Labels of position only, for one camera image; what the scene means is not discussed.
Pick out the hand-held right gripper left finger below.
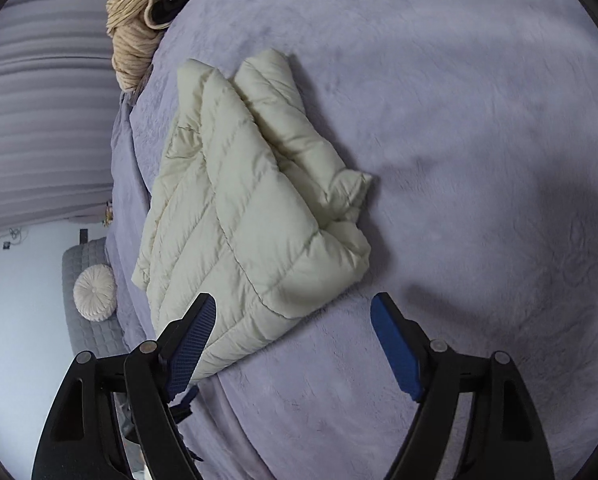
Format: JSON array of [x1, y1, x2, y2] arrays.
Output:
[[31, 292, 217, 480]]

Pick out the round cream cushion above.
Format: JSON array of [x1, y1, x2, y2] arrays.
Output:
[[74, 265, 117, 320]]

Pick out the grey pleated curtain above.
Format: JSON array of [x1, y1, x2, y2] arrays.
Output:
[[0, 0, 124, 226]]

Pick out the beige striped garment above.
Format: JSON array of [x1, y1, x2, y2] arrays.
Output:
[[106, 0, 214, 93]]

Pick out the grey quilted headboard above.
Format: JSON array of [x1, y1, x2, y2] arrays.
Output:
[[61, 237, 130, 376]]

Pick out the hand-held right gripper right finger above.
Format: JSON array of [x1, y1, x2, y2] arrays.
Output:
[[370, 292, 554, 480]]

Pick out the purple fleece blanket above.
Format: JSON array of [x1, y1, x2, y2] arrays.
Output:
[[104, 0, 598, 480]]

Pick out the cream puffer jacket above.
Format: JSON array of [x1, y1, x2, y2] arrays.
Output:
[[131, 49, 374, 386]]

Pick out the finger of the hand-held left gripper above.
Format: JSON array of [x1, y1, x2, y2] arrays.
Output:
[[174, 385, 200, 425]]

